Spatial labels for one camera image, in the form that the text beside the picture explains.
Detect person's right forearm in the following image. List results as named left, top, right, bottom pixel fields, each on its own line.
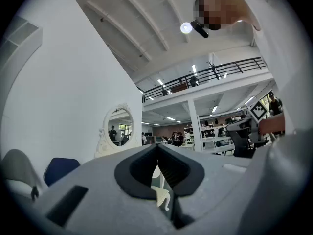
left=258, top=113, right=286, bottom=135

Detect cream upholstered stool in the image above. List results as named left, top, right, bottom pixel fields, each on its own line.
left=151, top=185, right=172, bottom=212

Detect black balcony railing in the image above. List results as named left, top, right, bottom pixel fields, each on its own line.
left=142, top=56, right=267, bottom=103

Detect round white lamp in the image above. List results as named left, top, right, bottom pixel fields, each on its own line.
left=180, top=22, right=193, bottom=35

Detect person's white shirt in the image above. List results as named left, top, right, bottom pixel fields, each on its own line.
left=234, top=0, right=310, bottom=137

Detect black head camera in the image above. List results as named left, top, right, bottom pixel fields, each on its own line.
left=190, top=20, right=210, bottom=39

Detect person's head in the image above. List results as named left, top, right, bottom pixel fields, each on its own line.
left=194, top=0, right=262, bottom=31

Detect person's beige shorts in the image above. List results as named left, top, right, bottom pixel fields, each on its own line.
left=234, top=131, right=309, bottom=235

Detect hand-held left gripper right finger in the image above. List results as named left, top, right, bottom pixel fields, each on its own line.
left=157, top=144, right=252, bottom=235

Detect blue padded chair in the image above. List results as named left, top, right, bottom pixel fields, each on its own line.
left=44, top=157, right=81, bottom=187

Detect black mesh office chair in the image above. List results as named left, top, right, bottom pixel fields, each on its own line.
left=226, top=128, right=269, bottom=159

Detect white dressing table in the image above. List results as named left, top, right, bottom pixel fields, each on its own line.
left=94, top=102, right=143, bottom=159

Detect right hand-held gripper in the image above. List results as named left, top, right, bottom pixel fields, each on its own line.
left=226, top=100, right=269, bottom=143

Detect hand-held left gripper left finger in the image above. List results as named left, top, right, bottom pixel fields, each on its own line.
left=34, top=144, right=177, bottom=235

